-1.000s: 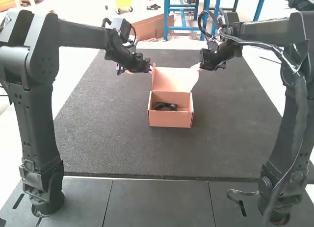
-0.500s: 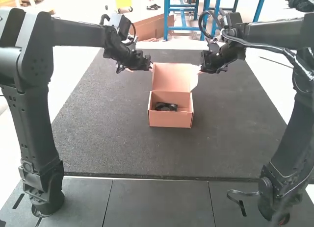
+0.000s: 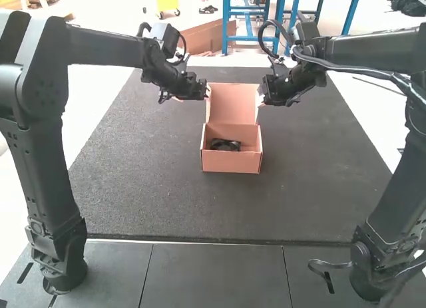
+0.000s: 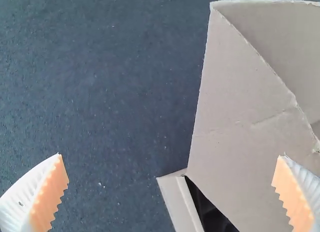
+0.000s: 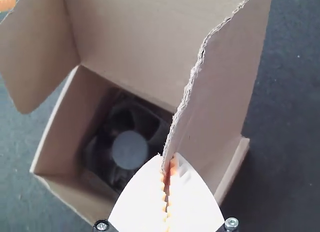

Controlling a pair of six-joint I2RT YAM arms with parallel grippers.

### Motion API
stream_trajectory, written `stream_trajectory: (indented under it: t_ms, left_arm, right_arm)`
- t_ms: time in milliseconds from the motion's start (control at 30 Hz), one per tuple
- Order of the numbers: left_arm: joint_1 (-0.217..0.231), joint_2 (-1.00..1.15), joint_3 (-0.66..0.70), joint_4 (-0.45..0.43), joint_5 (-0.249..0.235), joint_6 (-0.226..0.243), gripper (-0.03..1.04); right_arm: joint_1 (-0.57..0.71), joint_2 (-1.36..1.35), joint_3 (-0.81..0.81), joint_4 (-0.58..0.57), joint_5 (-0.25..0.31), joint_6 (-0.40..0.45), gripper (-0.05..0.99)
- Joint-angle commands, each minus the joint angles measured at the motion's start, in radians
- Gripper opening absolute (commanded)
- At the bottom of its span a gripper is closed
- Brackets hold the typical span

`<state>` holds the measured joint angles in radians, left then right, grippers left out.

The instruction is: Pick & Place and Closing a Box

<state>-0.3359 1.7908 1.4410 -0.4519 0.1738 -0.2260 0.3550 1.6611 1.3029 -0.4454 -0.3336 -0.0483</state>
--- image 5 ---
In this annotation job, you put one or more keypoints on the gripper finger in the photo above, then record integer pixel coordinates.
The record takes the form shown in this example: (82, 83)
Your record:
(6, 1)
(140, 204)
(192, 204)

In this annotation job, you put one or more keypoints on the black square fan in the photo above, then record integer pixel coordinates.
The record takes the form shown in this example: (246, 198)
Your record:
(128, 151)

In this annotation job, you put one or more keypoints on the cardboard box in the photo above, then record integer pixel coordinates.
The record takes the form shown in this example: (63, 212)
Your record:
(125, 29)

